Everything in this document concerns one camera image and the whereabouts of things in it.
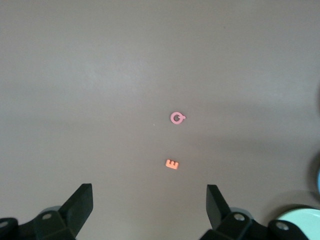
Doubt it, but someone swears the green round plate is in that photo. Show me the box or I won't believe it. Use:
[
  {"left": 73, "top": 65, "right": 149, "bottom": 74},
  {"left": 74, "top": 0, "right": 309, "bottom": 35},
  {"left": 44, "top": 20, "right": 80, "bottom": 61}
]
[{"left": 276, "top": 208, "right": 320, "bottom": 240}]

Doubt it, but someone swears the blue round plate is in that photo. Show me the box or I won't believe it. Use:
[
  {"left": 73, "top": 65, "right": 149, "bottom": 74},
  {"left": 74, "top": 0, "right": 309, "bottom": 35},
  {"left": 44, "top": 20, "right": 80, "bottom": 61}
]
[{"left": 315, "top": 164, "right": 320, "bottom": 197}]

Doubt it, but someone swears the brown table cover sheet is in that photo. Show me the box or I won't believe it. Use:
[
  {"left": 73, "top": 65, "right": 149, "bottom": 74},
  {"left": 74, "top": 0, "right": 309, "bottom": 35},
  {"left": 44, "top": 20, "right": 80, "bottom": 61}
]
[{"left": 0, "top": 0, "right": 320, "bottom": 240}]

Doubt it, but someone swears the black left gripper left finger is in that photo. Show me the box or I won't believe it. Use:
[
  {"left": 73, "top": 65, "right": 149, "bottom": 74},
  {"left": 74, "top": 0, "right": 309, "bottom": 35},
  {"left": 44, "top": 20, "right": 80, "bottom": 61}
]
[{"left": 0, "top": 183, "right": 94, "bottom": 240}]

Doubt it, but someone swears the orange foam letter E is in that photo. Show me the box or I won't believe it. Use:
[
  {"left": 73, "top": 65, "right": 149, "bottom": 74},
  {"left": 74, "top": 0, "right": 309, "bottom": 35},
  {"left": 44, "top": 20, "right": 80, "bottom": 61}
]
[{"left": 165, "top": 158, "right": 181, "bottom": 171}]

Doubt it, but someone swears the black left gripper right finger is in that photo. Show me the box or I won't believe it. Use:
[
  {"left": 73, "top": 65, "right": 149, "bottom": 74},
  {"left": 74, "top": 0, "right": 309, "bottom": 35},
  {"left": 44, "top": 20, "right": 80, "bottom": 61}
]
[{"left": 201, "top": 184, "right": 307, "bottom": 240}]

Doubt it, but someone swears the pink foam letter Q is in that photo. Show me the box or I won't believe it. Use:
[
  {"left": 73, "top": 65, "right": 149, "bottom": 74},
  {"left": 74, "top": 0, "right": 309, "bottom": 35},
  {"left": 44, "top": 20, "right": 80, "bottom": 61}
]
[{"left": 169, "top": 111, "right": 188, "bottom": 126}]

